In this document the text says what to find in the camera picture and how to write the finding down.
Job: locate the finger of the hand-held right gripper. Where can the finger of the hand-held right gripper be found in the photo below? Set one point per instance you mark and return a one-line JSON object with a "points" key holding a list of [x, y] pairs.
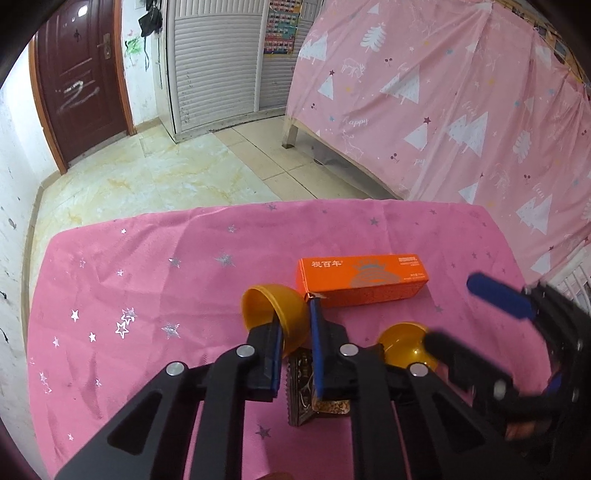
{"points": [[466, 364], [498, 295]]}

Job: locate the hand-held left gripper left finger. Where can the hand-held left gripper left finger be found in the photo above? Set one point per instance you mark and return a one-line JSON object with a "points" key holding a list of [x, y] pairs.
{"points": [[275, 364]]}

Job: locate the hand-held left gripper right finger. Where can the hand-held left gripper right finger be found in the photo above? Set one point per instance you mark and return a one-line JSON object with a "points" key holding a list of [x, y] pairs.
{"points": [[317, 350]]}

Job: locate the yellow plastic capsule half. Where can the yellow plastic capsule half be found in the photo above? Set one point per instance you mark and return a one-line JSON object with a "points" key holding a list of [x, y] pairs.
{"points": [[401, 344], [286, 314]]}

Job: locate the brown foil wrapper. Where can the brown foil wrapper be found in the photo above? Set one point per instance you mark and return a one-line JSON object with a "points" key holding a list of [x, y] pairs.
{"points": [[300, 392]]}

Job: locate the orange cardboard box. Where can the orange cardboard box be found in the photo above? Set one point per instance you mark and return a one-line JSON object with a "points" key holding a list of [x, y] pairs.
{"points": [[364, 281]]}

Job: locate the pink star-print tablecloth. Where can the pink star-print tablecloth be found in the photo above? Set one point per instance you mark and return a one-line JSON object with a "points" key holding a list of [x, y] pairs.
{"points": [[138, 286]]}

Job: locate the pink tree-print curtain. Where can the pink tree-print curtain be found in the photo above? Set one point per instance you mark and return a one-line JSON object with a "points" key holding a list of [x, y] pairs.
{"points": [[438, 101]]}

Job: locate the white louvered wardrobe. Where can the white louvered wardrobe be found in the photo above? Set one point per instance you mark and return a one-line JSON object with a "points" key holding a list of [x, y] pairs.
{"points": [[212, 64]]}

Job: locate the colourful chart poster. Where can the colourful chart poster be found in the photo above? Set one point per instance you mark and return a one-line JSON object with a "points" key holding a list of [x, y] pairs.
{"points": [[281, 27]]}

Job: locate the dark red door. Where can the dark red door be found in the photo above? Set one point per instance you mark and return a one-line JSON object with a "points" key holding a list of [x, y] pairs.
{"points": [[78, 78]]}

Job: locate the green wall sticker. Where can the green wall sticker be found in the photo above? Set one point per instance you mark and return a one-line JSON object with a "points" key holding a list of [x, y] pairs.
{"points": [[132, 47]]}

